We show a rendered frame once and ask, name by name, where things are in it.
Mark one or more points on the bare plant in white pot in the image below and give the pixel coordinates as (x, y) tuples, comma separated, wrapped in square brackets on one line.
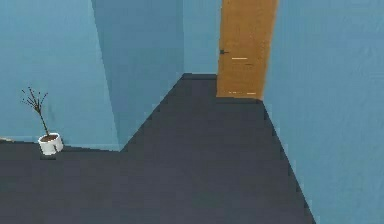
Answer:
[(50, 143)]

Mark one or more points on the brown wooden room door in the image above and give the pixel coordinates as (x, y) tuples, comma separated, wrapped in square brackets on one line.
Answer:
[(245, 40)]

